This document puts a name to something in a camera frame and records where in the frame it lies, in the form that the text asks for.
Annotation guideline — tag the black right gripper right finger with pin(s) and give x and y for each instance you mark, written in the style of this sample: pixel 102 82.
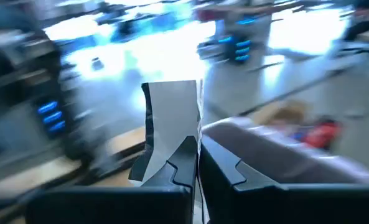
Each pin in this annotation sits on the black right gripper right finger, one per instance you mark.
pixel 227 186

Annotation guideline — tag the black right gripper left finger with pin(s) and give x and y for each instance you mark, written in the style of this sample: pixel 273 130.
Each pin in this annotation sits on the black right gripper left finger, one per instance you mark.
pixel 171 193

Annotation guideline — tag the red toolbox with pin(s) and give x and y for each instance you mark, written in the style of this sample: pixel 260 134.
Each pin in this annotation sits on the red toolbox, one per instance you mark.
pixel 321 135

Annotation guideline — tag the black computer tower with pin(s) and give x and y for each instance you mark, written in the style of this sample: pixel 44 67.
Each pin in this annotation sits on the black computer tower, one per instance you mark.
pixel 52 118
pixel 240 46

